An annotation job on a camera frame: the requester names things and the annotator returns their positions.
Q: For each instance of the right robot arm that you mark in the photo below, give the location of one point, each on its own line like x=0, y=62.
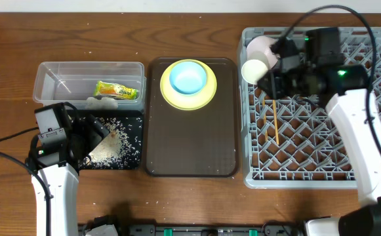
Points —
x=343, y=91

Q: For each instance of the green yellow snack wrapper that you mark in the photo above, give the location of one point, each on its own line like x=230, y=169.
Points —
x=115, y=90

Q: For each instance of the clear plastic waste bin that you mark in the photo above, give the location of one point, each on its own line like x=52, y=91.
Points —
x=74, y=82

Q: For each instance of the white cup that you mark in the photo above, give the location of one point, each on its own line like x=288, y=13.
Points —
x=255, y=67

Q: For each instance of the yellow plate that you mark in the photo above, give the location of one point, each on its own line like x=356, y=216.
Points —
x=188, y=102

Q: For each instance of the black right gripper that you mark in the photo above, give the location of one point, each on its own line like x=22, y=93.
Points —
x=273, y=78

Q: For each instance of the blue plate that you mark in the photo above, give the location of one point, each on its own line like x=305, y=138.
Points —
x=188, y=77

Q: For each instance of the pile of rice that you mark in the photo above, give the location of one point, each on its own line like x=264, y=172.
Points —
x=111, y=145

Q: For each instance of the grey dishwasher rack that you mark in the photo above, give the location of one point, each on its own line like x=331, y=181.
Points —
x=311, y=154

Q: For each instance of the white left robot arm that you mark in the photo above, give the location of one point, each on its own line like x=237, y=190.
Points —
x=58, y=167

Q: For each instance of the brown serving tray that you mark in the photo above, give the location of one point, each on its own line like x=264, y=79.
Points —
x=194, y=144

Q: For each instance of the white tissue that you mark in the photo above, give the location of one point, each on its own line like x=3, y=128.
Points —
x=103, y=103

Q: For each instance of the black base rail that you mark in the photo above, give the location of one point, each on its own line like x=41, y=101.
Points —
x=109, y=225

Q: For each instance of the white bowl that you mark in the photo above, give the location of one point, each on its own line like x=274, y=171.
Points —
x=259, y=49

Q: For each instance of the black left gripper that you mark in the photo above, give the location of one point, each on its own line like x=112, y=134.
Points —
x=94, y=137

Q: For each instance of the black plastic tray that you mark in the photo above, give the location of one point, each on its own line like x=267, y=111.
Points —
x=131, y=144

